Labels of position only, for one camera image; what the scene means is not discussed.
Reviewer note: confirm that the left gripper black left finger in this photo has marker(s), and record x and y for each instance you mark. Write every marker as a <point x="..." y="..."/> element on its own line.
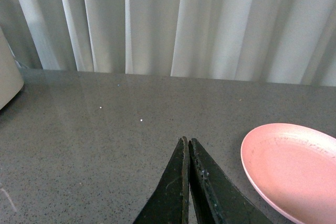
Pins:
<point x="170" y="201"/>

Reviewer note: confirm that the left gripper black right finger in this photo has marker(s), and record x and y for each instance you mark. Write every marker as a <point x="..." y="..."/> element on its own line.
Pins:
<point x="216" y="199"/>

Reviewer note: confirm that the pink plastic plate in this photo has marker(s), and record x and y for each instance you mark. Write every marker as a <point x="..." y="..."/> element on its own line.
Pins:
<point x="292" y="167"/>

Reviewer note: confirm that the white pleated curtain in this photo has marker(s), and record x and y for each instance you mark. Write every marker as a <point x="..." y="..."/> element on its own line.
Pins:
<point x="282" y="41"/>

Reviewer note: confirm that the white rounded appliance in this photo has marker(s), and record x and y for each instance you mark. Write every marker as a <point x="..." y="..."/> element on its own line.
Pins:
<point x="11" y="80"/>

